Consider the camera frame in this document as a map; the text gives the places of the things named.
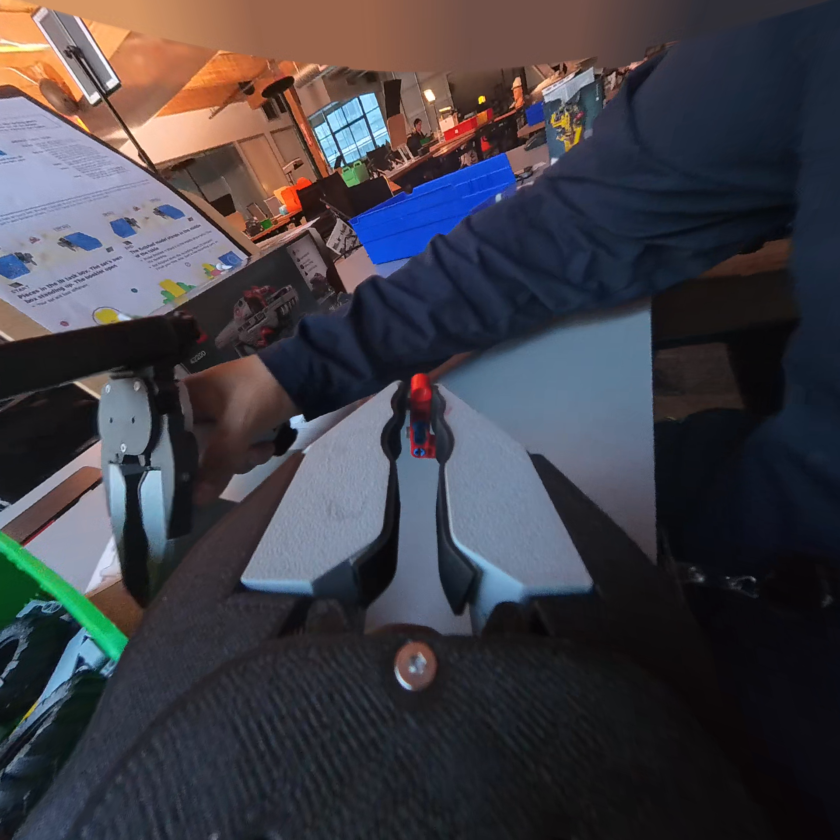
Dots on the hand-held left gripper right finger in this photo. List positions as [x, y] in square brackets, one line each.
[512, 512]

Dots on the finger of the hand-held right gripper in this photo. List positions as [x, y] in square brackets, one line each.
[159, 512]
[117, 512]

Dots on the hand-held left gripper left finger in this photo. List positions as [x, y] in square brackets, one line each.
[315, 505]

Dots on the green plastic bin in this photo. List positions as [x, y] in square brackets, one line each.
[59, 590]

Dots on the red lego beam assembly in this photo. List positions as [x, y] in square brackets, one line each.
[420, 394]

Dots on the person's right forearm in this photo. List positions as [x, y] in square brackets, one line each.
[525, 249]

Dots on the grey lego piece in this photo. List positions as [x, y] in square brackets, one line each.
[82, 659]

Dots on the black lego tire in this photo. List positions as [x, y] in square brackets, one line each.
[26, 649]
[46, 754]

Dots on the black lego set box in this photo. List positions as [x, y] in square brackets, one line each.
[262, 308]

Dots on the lego box with yellow model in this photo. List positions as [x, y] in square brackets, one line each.
[571, 118]

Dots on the person's right hand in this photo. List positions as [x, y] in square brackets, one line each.
[236, 407]

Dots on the printed instruction sheet board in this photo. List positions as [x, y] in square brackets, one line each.
[85, 216]

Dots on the white folded card sign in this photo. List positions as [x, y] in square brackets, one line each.
[341, 237]

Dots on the orange plastic bin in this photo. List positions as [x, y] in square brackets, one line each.
[292, 193]

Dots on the large blue plastic bin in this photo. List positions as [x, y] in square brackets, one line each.
[433, 210]

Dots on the small green container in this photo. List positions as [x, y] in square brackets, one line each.
[355, 174]

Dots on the person's torso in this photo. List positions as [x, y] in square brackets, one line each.
[814, 328]

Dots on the black floor lamp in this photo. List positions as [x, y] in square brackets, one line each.
[279, 88]

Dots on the light panel on stand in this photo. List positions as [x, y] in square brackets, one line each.
[75, 56]

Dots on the red plastic bin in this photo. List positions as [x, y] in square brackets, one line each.
[463, 129]

